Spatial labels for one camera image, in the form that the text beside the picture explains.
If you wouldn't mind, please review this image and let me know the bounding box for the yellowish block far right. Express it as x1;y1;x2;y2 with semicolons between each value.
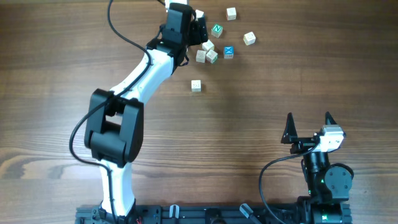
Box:
243;32;256;45

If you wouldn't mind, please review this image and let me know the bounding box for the green N block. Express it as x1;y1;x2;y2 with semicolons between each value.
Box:
211;24;223;38

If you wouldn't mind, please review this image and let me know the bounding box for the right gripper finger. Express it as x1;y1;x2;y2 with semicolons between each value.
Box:
280;113;298;144
325;111;337;125

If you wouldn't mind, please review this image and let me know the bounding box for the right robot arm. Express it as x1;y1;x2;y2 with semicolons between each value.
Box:
281;112;354;224

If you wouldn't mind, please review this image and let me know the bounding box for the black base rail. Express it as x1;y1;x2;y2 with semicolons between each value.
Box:
75;203;353;224

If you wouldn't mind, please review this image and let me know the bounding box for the plain block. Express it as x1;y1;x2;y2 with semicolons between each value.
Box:
191;80;201;92
195;50;206;63
226;7;237;21
201;40;215;52

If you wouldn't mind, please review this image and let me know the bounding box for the block with green side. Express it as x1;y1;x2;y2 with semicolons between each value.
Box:
206;49;218;63

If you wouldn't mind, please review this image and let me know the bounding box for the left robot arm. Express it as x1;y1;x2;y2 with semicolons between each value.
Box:
84;2;208;223

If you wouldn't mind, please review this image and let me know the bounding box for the right camera cable black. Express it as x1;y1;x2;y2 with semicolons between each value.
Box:
258;145;316;224

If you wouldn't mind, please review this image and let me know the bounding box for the blue X block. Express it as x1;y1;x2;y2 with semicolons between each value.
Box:
223;46;234;59

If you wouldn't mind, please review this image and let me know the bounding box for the block with blue side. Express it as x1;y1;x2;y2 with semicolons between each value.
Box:
195;9;204;20

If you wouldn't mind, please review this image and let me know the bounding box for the camera cable black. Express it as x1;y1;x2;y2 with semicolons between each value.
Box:
68;0;155;218
258;145;316;224

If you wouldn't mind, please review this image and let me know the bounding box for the left camera cable black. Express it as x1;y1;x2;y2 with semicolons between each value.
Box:
68;0;155;218

